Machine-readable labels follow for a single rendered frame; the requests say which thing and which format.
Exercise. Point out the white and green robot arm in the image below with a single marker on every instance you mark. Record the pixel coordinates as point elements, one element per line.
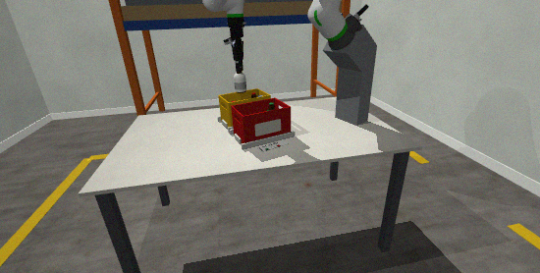
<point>323,14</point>

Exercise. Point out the white paper pick list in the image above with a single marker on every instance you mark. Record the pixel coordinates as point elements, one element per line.
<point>272,145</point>

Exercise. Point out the yellow divided crate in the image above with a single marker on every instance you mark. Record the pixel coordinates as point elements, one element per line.
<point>225,102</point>

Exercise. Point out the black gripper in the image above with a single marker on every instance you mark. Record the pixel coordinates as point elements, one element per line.
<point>237,47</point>

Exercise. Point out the red crate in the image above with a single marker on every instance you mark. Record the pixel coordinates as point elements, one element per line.
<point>252,121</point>

